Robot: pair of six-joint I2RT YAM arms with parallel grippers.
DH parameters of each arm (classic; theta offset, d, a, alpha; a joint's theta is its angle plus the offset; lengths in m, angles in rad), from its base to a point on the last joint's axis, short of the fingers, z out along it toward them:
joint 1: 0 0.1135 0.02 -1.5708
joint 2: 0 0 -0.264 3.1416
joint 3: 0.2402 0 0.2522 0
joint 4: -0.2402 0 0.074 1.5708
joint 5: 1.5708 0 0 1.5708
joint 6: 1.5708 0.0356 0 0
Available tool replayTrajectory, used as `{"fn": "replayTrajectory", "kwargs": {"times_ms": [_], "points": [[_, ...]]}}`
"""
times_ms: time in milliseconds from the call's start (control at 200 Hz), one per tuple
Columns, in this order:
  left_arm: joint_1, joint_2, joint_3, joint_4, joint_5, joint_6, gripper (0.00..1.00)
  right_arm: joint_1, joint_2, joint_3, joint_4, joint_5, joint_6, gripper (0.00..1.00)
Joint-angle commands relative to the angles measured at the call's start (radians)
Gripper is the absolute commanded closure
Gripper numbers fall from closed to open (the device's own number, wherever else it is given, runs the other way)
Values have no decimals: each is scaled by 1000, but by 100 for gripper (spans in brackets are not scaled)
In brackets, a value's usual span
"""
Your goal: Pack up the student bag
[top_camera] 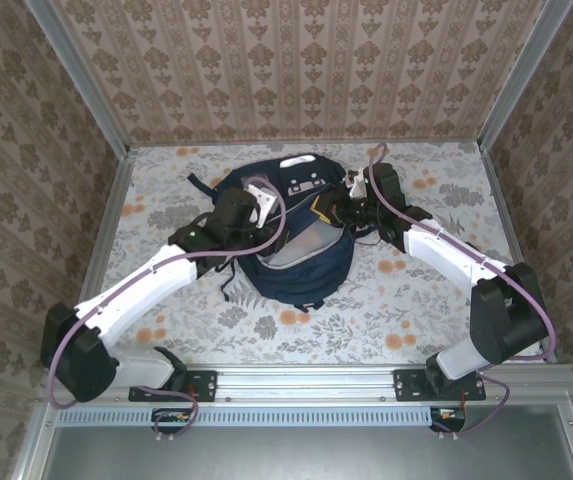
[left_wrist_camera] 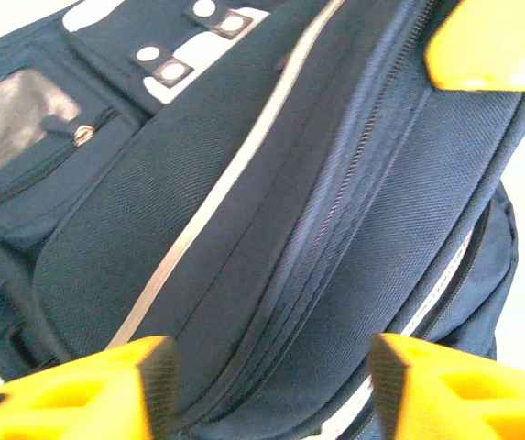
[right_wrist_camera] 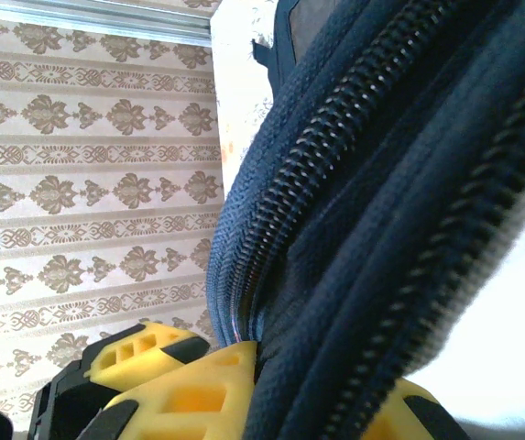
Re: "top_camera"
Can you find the navy blue backpack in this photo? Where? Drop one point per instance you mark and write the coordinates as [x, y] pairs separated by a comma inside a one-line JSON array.
[[306, 280]]

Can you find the aluminium front rail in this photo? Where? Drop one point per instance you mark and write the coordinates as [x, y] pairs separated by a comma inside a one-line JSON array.
[[306, 382]]

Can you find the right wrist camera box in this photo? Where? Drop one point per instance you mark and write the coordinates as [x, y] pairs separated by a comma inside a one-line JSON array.
[[383, 182]]

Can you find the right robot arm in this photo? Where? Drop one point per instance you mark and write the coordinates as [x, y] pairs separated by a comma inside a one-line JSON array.
[[446, 255]]

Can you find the floral table cover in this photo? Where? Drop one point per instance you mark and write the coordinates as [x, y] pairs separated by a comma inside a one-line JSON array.
[[316, 340]]

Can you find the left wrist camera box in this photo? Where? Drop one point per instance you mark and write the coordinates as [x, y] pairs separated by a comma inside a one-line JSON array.
[[238, 205]]

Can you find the grey metal panel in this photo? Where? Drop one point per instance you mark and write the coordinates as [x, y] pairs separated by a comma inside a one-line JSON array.
[[316, 455]]

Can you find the aluminium table side rail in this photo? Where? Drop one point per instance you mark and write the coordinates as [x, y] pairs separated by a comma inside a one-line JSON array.
[[500, 200]]

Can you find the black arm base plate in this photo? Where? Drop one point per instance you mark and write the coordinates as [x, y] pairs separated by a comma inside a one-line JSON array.
[[206, 385], [406, 385]]

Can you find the aluminium frame post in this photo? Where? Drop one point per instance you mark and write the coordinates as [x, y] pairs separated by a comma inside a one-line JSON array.
[[78, 70], [523, 70]]

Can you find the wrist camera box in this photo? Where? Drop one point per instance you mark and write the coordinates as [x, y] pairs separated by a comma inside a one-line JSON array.
[[383, 182], [238, 205]]

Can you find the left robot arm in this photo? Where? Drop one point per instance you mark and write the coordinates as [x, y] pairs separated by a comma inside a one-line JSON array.
[[141, 285]]

